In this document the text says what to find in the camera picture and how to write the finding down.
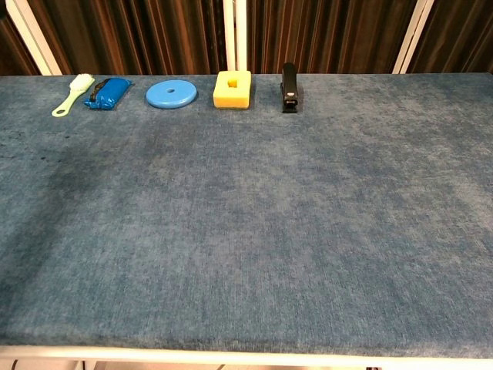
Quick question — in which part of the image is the blue table cloth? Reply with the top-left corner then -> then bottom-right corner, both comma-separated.
0,72 -> 493,358

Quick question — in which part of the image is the yellow block with square hole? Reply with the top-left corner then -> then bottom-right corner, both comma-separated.
213,70 -> 253,110

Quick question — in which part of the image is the black stapler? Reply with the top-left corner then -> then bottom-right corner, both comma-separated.
280,62 -> 300,114

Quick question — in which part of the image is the blue disc with hole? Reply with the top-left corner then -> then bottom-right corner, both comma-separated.
145,79 -> 198,109

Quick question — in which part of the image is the blue rectangular box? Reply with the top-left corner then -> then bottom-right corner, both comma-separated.
83,77 -> 132,111

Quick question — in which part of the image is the dark brown pleated curtain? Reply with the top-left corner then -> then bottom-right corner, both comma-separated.
0,0 -> 493,76

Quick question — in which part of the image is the white frame post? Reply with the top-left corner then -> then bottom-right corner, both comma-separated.
391,0 -> 436,75
5,0 -> 62,76
223,0 -> 247,74

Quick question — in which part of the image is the light green handled brush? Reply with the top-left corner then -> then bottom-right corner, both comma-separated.
51,73 -> 96,118

